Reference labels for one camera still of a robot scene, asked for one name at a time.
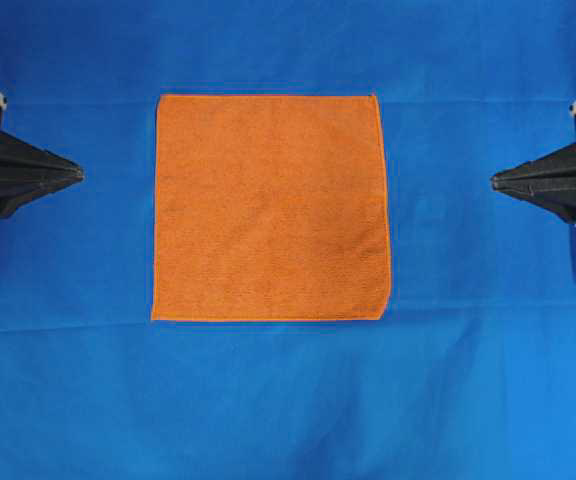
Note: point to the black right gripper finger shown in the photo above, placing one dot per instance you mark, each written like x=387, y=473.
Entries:
x=556, y=195
x=560, y=163

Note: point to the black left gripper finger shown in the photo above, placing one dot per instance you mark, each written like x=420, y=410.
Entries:
x=16, y=191
x=17, y=153

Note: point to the orange towel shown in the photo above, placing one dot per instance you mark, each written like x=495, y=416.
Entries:
x=270, y=208

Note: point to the blue table cloth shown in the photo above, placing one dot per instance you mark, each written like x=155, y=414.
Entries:
x=471, y=371

